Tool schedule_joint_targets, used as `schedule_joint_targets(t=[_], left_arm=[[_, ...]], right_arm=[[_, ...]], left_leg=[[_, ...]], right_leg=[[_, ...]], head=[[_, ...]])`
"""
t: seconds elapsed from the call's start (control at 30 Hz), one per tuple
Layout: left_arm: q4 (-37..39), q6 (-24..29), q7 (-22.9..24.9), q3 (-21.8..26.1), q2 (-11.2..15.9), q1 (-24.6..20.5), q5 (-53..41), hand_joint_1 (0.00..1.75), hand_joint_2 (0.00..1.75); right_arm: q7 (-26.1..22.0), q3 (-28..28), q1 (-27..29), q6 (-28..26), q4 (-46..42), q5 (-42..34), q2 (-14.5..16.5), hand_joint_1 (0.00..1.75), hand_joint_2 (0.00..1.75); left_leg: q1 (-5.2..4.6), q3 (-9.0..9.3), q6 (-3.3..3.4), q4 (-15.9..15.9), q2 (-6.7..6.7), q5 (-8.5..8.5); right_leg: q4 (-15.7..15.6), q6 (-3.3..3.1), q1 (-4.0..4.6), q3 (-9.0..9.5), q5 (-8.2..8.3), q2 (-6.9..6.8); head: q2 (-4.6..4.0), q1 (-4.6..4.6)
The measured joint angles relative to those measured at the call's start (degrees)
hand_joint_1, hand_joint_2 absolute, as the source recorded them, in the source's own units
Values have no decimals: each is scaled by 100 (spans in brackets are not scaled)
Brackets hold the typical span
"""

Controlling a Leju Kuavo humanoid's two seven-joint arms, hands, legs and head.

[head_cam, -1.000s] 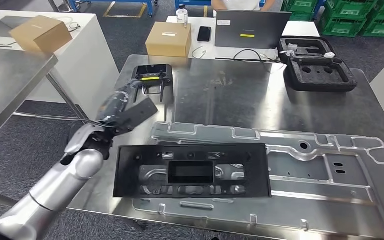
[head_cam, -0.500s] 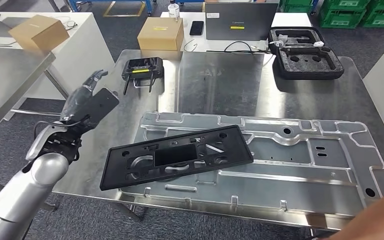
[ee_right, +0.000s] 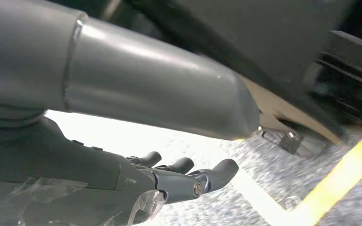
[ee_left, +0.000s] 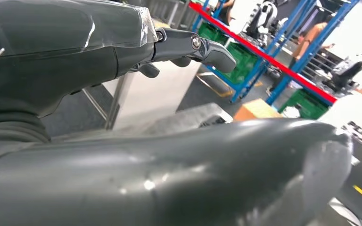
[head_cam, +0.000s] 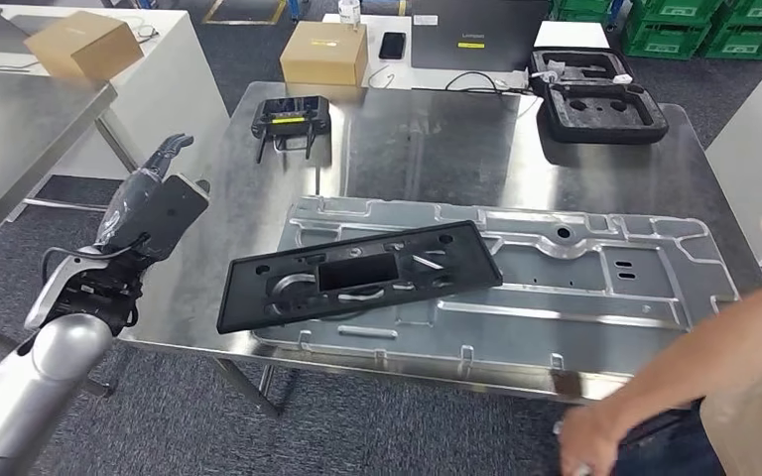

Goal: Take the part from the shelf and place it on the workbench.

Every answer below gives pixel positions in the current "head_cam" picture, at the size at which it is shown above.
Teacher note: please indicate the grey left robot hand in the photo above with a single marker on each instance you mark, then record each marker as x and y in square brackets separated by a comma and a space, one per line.
[128, 210]

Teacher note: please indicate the white cabinet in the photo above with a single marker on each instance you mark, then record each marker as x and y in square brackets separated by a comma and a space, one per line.
[756, 164]
[170, 98]

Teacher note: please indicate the black smartphone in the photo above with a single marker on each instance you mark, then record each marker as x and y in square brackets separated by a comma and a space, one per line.
[392, 46]

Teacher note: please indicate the person's forearm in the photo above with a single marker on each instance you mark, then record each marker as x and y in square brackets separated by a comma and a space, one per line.
[716, 341]

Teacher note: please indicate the black plastic plate bracket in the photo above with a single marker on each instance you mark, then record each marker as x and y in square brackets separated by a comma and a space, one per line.
[473, 263]

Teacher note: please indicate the stamped metal panel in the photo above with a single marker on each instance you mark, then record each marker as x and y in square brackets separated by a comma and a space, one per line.
[585, 328]

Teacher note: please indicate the person's hand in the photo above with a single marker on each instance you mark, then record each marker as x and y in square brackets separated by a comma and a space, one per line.
[591, 437]

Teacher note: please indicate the black remote controller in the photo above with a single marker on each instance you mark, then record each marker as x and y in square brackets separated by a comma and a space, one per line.
[289, 108]

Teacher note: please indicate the white table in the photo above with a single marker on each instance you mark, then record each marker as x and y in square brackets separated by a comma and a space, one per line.
[571, 34]

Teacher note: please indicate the stainless steel workbench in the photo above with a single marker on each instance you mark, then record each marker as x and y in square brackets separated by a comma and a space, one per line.
[256, 184]

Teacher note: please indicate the person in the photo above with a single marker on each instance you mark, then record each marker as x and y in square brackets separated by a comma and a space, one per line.
[749, 394]

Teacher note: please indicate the brown cardboard box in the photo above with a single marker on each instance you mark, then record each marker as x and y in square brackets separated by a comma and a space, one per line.
[85, 46]
[322, 59]

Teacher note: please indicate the clear plastic bottle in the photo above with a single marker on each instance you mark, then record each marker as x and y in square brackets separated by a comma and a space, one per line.
[349, 12]

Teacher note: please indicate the black foam case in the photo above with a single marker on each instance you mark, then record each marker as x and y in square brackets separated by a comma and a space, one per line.
[604, 131]

